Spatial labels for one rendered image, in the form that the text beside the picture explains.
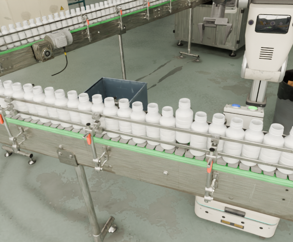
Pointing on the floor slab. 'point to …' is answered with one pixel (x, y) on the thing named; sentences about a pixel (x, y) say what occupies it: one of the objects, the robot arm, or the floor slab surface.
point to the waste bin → (292, 102)
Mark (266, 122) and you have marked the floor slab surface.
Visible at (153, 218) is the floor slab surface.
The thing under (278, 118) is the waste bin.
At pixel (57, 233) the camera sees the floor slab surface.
